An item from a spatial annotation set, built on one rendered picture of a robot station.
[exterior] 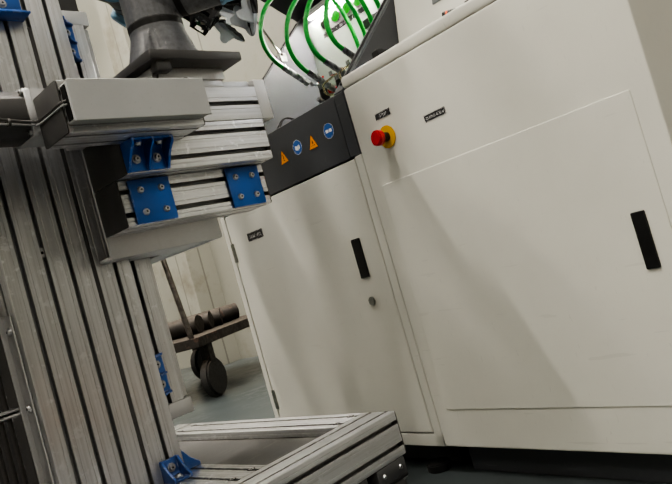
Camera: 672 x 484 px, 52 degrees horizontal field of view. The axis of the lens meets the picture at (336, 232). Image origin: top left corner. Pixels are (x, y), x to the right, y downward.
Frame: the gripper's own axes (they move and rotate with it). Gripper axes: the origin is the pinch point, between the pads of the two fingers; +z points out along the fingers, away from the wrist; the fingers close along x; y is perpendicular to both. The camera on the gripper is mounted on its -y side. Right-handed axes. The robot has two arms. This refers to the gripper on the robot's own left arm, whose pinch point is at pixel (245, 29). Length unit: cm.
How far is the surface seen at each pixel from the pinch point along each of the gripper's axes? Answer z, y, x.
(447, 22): 40, 24, 62
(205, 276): 34, -82, -382
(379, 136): 42, 38, 37
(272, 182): 28.3, 33.9, -9.9
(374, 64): 33, 24, 41
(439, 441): 91, 83, 8
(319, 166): 36, 35, 10
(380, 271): 60, 55, 14
